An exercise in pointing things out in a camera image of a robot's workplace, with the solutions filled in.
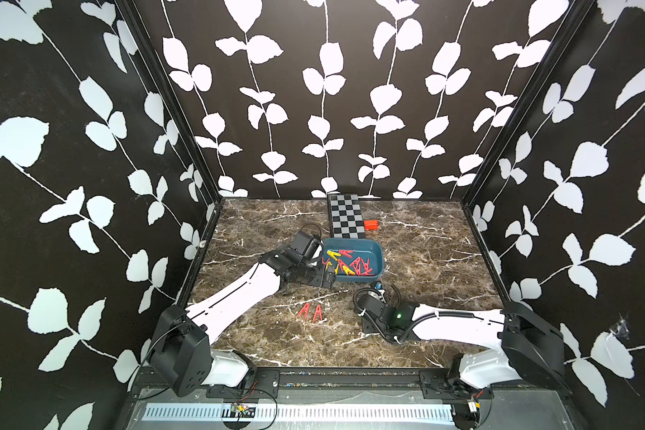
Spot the red clothespin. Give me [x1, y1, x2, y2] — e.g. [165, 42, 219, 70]
[312, 305, 324, 323]
[297, 302, 311, 321]

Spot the teal storage box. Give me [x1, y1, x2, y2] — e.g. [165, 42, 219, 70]
[321, 238, 385, 283]

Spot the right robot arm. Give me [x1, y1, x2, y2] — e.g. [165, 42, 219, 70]
[352, 288, 567, 392]

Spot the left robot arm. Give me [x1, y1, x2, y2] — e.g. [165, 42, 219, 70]
[143, 252, 336, 397]

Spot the black white checkerboard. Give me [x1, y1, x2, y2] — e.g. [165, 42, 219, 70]
[327, 193, 366, 238]

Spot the small red block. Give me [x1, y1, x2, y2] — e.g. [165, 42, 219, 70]
[363, 220, 379, 231]

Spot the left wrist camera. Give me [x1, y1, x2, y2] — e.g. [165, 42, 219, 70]
[290, 231, 322, 262]

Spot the white slotted cable duct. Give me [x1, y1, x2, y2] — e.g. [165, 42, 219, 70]
[141, 403, 454, 426]

